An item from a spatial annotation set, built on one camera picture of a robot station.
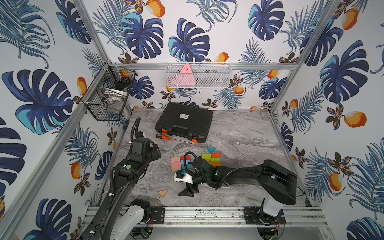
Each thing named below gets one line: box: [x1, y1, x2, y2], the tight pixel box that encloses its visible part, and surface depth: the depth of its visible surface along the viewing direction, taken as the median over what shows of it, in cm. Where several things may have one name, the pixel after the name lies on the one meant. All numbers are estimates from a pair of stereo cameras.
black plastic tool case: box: [155, 102, 214, 144], surface depth 108 cm
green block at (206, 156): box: [201, 153, 211, 161], surface depth 97 cm
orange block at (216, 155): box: [211, 153, 221, 158], surface depth 98 cm
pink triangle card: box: [177, 63, 196, 86], surface depth 92 cm
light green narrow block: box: [211, 157, 221, 163], surface depth 95 cm
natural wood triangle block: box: [157, 189, 168, 198], surface depth 82 cm
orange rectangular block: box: [212, 162, 222, 168], surface depth 94 cm
